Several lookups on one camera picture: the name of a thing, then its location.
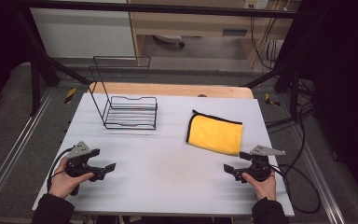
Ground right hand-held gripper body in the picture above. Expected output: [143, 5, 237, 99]
[234, 145, 286, 183]

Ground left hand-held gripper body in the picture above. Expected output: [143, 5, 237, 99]
[64, 140, 106, 183]

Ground yellow cloth with black edge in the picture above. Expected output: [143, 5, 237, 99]
[185, 109, 244, 157]

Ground black wire rack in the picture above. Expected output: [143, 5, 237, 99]
[88, 55, 158, 131]

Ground person's right hand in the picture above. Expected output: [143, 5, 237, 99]
[241, 172, 278, 203]

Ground person's left hand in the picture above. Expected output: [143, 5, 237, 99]
[48, 157, 95, 201]

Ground yellow black floor tape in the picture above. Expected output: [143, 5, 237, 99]
[63, 87, 78, 105]
[264, 92, 282, 107]

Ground wooden table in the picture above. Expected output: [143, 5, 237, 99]
[88, 81, 255, 100]

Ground white cabinet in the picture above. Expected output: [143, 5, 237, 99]
[30, 7, 137, 59]

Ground black curtain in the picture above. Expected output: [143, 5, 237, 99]
[0, 0, 34, 118]
[287, 0, 358, 206]

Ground white chair base with caster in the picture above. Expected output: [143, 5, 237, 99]
[152, 34, 186, 49]

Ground left hand-held gripper black cable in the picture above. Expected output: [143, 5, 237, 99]
[46, 146, 76, 192]

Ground hand-held gripper black cable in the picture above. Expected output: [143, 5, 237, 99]
[46, 146, 76, 192]
[269, 163, 322, 216]

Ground aluminium floor rail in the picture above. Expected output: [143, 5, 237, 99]
[291, 123, 347, 224]
[0, 88, 56, 213]

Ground right hand-held gripper black cable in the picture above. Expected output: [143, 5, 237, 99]
[269, 163, 322, 216]

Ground black floor cables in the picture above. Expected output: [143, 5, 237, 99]
[264, 78, 317, 133]

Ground black metal frame leg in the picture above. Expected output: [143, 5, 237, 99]
[243, 18, 334, 124]
[13, 7, 93, 117]

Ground hanging black cables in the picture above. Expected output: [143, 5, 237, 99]
[249, 16, 282, 71]

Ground white wall outlet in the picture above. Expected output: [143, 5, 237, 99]
[243, 0, 270, 10]

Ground black metal frame crossbar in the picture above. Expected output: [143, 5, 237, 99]
[12, 0, 304, 20]

